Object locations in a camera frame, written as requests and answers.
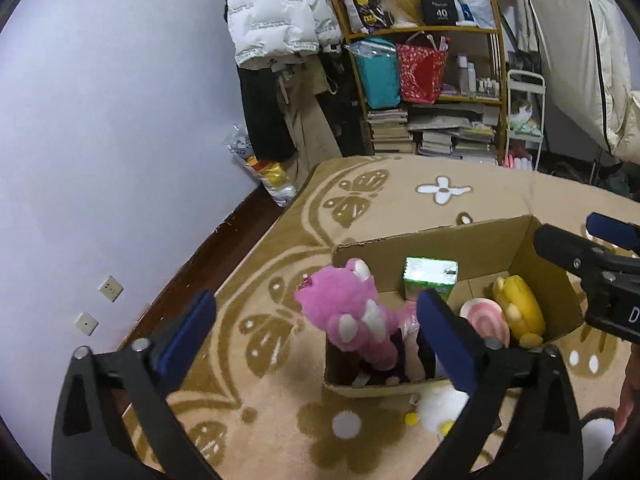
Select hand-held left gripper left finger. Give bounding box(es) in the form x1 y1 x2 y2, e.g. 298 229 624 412
57 289 222 480

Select stack of books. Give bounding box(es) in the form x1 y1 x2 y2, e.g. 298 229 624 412
364 107 417 156

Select pink plush bear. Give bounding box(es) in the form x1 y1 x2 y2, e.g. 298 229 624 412
294 257 402 372

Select pile of papers and books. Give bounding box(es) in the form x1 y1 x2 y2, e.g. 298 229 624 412
406 101 502 164

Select black hanging garment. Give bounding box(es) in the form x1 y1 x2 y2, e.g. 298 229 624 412
237 61 297 162
319 49 374 159

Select white puffer jacket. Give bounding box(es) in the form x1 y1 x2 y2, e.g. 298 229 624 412
226 0 347 70

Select white wall socket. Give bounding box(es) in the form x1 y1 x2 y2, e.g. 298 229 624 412
73 311 100 337
97 274 125 304

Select row of cosmetic bottles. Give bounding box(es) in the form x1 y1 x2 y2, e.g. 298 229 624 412
451 54 502 99

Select cardboard box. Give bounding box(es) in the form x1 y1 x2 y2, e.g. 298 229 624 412
324 214 587 400

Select teal bag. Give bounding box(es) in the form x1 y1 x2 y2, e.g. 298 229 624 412
347 36 402 110

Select green tissue box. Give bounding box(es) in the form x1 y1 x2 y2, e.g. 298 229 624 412
403 256 460 307

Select clear plastic bag of toys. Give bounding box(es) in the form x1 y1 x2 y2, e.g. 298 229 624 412
222 121 299 209

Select black box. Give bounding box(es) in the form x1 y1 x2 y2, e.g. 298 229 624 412
420 0 459 26

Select yellow plush toy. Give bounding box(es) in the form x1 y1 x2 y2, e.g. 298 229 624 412
491 274 547 349

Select red gift bag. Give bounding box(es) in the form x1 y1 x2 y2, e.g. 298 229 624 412
396 31 451 106

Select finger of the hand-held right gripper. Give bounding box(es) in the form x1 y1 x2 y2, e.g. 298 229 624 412
586 212 640 254
532 224 610 282

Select person's right hand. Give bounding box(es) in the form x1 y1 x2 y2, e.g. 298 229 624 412
614 354 640 437

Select white rolling cart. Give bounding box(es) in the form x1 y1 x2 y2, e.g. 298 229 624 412
504 68 548 173

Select pink swirl lollipop pillow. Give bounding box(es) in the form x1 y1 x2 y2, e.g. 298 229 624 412
459 298 512 349

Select beige hanging trousers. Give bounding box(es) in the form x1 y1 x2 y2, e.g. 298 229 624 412
274 56 344 190

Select white fluffy plush toy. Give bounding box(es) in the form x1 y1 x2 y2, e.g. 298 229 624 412
404 386 472 436

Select wooden shelf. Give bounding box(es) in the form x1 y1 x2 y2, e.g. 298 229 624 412
329 0 509 167

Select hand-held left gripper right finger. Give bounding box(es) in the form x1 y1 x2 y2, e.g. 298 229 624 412
416 288 585 480

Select blonde wig on head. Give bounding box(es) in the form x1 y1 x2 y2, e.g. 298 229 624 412
375 0 427 29

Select purple and black printed bag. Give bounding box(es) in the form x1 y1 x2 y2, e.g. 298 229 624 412
333 0 397 34

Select beige patterned carpet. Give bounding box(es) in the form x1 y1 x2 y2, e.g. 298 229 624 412
120 154 640 480

